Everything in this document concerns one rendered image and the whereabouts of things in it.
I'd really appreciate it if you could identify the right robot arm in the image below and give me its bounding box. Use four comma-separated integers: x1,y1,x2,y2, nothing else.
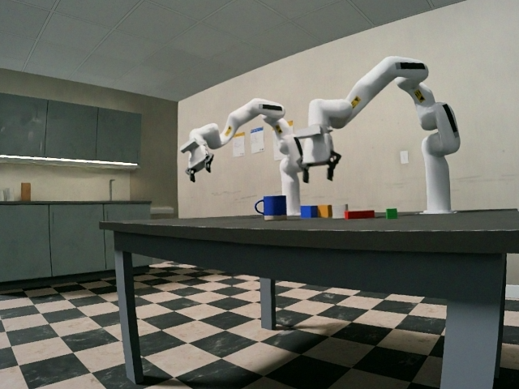
180,99,305,216

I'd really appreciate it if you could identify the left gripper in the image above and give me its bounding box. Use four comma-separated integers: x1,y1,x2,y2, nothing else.
297,133,343,184

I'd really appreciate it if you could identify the orange cube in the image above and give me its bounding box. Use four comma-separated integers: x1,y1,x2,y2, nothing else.
318,205,332,217

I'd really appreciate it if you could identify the blue cube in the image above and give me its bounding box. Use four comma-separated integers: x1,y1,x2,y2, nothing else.
301,205,318,218

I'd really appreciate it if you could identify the red rectangular block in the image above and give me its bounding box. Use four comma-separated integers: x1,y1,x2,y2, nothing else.
345,210,375,220

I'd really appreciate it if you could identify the blue mug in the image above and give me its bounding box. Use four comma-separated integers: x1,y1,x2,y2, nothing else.
255,195,287,221

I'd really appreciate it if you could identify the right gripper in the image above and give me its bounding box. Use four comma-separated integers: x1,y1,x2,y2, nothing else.
185,145,214,182

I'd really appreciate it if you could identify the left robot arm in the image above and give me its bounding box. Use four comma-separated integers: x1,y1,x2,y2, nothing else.
297,57,461,213

